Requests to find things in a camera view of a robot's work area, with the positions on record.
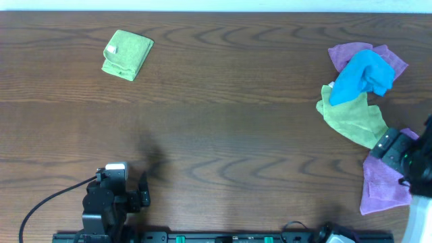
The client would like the purple cloth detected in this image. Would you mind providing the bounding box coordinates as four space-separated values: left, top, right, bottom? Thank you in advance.
328 42 408 79
359 128 420 216

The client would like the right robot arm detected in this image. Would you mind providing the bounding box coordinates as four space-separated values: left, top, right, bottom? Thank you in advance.
371 117 431 243

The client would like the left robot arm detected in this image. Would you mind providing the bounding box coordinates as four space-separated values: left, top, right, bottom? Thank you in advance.
76 169 151 243

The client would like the crumpled green cloth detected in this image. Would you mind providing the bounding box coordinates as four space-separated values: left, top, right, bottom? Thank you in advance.
316 85 388 149

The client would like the purple cloth under blue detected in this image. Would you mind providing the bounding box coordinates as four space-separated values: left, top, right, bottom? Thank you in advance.
328 42 408 79

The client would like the folded green cloth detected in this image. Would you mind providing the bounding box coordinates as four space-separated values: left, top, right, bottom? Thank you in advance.
102 30 154 82

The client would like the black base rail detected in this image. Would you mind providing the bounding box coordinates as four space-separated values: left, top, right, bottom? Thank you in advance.
51 221 395 243

